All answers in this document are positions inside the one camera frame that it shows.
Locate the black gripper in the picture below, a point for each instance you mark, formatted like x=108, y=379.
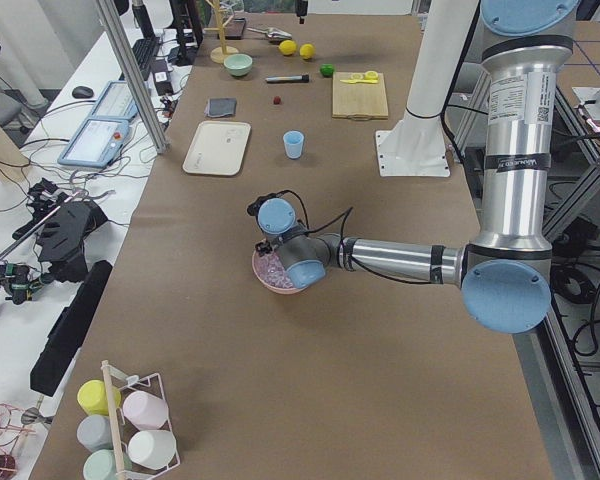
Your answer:
x=266, y=246

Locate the steel muddler black tip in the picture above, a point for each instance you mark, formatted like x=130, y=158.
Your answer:
x=291, y=79

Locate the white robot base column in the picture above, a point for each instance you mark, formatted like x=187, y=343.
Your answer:
x=415, y=147

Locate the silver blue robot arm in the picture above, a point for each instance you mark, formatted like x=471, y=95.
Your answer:
x=503, y=273

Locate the pile of ice cubes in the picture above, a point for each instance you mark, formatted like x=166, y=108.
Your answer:
x=270, y=269

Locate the light blue cup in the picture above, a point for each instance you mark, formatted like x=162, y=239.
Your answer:
x=293, y=141

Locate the pink cup in rack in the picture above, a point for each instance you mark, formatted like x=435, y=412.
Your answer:
x=145, y=411

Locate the steel ice scoop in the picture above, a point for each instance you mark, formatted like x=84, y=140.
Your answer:
x=272, y=34

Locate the yellow cup in rack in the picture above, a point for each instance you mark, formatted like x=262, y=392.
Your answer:
x=92, y=398

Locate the white cup in rack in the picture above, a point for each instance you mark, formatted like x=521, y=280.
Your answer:
x=152, y=449

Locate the grey cup in rack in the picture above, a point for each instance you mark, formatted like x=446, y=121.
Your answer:
x=94, y=433

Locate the green cup in rack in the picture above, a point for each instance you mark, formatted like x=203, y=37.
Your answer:
x=100, y=465

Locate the pink bowl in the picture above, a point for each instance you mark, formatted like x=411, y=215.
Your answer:
x=273, y=289

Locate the cream rabbit tray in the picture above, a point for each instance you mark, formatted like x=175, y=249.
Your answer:
x=217, y=148

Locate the grey folded cloth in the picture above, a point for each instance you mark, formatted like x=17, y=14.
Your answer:
x=220, y=107

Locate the wooden cutting board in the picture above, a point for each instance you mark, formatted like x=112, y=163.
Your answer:
x=359, y=101

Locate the mint green bowl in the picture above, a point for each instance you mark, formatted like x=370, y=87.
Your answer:
x=238, y=65

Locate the yellow plastic knife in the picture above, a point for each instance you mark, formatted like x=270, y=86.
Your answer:
x=359, y=81

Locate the green lime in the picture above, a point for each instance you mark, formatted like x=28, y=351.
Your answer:
x=327, y=70

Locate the wooden mug tree stand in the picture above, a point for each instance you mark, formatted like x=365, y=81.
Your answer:
x=223, y=15

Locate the blue teach pendant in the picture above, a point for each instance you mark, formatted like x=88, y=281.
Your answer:
x=96, y=143
x=115, y=101

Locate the yellow lemon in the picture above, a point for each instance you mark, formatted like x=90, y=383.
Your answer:
x=287, y=47
x=307, y=51

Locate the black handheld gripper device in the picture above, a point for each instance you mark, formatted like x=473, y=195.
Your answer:
x=60, y=223

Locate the black long bar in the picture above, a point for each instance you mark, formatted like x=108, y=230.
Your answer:
x=68, y=333

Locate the dark brown tray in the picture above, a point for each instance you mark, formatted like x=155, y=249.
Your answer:
x=235, y=29

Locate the black keyboard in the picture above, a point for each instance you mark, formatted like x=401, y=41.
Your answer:
x=145, y=51

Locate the black computer mouse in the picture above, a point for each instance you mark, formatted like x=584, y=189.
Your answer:
x=82, y=92

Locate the aluminium frame post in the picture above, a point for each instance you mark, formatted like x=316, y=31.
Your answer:
x=118, y=39

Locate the white wire cup rack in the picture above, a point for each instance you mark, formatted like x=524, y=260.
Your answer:
x=118, y=385

